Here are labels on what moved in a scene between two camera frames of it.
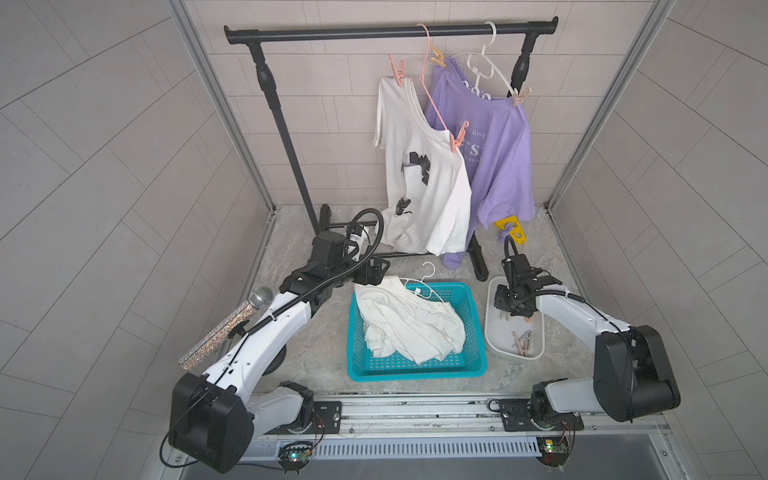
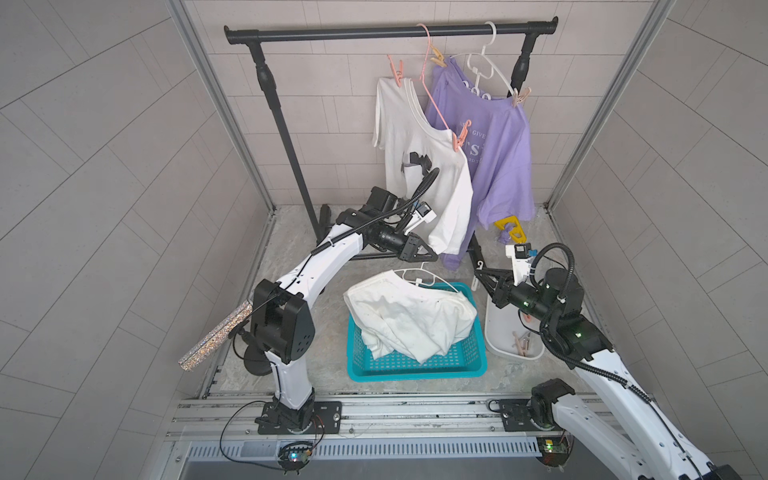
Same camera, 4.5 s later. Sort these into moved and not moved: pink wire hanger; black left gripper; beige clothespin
Moved: black left gripper
Not moved: pink wire hanger; beige clothespin
